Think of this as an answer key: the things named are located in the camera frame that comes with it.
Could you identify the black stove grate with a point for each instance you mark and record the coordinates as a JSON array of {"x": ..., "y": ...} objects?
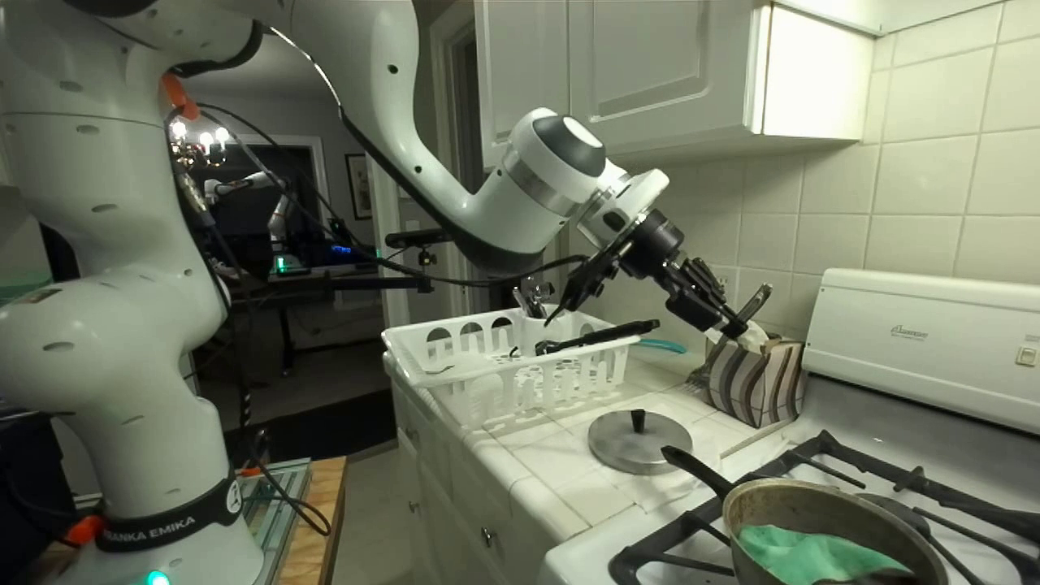
[
  {"x": 866, "y": 459},
  {"x": 662, "y": 542}
]

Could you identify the black camera bar on stand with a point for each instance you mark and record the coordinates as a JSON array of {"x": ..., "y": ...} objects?
[{"x": 424, "y": 234}]

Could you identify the white plastic dish basket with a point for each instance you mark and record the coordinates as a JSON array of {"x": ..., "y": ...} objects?
[{"x": 489, "y": 377}]

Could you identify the white lower cabinets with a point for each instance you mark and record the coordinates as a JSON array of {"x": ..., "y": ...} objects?
[{"x": 457, "y": 507}]

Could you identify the silver metal fork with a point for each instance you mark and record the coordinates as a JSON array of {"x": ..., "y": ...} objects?
[{"x": 754, "y": 300}]

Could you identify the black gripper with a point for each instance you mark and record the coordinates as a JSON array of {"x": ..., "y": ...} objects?
[{"x": 654, "y": 246}]

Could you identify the white upper cabinets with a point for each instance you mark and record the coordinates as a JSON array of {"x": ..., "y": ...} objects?
[{"x": 652, "y": 67}]

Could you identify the white cabinets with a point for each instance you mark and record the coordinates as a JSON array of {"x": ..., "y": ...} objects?
[
  {"x": 652, "y": 67},
  {"x": 457, "y": 507}
]

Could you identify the white cloth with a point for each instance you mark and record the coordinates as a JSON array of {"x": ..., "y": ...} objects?
[{"x": 730, "y": 339}]

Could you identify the white gas stove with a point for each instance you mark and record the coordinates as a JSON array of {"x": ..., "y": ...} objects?
[{"x": 922, "y": 345}]

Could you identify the striped folded towel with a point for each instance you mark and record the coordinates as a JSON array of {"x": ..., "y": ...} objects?
[{"x": 753, "y": 386}]

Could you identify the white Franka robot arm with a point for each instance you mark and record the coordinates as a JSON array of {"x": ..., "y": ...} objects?
[{"x": 163, "y": 305}]

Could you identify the lit chandelier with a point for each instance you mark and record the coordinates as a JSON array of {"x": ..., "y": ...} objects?
[{"x": 198, "y": 139}]

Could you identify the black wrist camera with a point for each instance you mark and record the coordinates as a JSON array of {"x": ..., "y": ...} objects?
[{"x": 586, "y": 285}]

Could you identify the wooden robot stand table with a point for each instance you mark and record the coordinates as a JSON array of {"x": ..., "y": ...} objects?
[{"x": 320, "y": 521}]

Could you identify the metal sink faucet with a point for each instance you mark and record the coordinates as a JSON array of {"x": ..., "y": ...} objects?
[{"x": 534, "y": 294}]

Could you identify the green rag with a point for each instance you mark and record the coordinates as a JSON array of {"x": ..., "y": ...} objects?
[{"x": 824, "y": 555}]

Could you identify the silver pot lid black knob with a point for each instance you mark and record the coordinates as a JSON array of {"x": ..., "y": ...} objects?
[{"x": 634, "y": 442}]

